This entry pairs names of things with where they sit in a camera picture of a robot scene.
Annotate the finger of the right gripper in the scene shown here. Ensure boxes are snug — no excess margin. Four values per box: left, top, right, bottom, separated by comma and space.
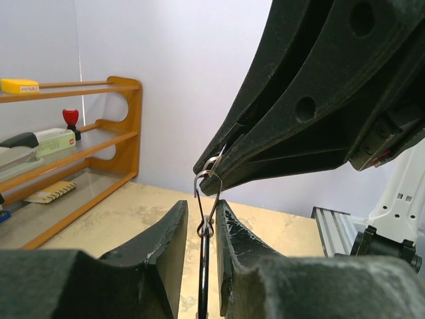
193, 0, 346, 175

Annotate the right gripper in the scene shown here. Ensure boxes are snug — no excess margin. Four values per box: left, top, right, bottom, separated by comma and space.
201, 1, 424, 195

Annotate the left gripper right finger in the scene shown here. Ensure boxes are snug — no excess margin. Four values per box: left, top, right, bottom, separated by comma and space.
215, 200, 424, 318

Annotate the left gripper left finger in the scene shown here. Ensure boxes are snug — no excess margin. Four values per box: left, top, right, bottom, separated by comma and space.
1, 200, 188, 318

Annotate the large silver keyring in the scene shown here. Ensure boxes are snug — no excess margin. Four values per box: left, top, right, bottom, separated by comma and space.
193, 144, 226, 318

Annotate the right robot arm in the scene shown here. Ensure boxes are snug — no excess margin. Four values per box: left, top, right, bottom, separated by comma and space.
193, 1, 424, 269

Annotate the wooden shelf rack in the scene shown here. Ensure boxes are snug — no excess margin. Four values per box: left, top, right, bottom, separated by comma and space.
1, 76, 143, 249

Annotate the strip of staples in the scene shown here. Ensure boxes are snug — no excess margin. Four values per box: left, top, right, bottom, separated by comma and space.
24, 181, 76, 204

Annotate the blue hole punch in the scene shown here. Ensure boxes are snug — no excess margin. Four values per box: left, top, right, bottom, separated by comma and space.
0, 195, 11, 223

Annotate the white staples box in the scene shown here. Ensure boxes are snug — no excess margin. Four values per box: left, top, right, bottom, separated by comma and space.
35, 128, 76, 158

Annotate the grey black stapler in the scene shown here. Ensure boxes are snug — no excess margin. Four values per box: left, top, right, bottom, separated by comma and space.
1, 132, 44, 181

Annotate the yellow sticky note pad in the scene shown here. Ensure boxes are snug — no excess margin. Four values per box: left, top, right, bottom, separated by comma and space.
1, 78, 40, 94

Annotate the aluminium table edge rail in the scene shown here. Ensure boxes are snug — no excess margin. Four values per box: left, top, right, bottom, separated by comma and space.
311, 207, 366, 257

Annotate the black red-handled tool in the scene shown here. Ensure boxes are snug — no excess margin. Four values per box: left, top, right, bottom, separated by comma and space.
62, 109, 81, 141

